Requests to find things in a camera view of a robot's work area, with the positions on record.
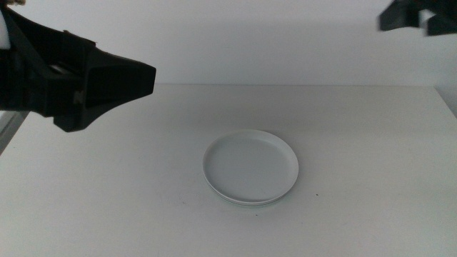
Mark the white shallow bowl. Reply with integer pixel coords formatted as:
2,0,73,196
201,128,301,204

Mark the pale green shallow bowl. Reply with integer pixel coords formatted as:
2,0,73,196
214,191,288,208

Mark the white side furniture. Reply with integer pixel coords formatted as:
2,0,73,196
0,110,31,156

